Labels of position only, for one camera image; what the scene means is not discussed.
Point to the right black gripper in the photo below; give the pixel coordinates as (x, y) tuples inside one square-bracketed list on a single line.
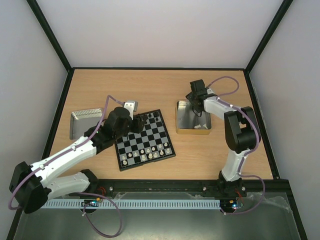
[(196, 101)]

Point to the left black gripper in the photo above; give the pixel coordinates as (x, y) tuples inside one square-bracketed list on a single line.
[(139, 126)]

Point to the gold square tin tray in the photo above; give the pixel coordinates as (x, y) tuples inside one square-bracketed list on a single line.
[(186, 119)]

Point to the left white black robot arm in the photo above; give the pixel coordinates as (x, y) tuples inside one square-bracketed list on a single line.
[(33, 185)]

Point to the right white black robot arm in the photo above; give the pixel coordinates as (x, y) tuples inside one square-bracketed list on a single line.
[(241, 131)]

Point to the black and silver chessboard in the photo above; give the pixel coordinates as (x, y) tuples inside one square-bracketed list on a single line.
[(153, 134)]

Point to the silver square tin lid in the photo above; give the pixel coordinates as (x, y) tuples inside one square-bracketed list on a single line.
[(82, 120)]

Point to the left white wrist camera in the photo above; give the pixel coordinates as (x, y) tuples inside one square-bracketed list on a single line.
[(131, 106)]

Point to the light blue cable duct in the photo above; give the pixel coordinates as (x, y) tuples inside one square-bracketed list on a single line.
[(135, 204)]

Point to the black metal frame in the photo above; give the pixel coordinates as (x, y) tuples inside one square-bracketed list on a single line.
[(275, 185)]

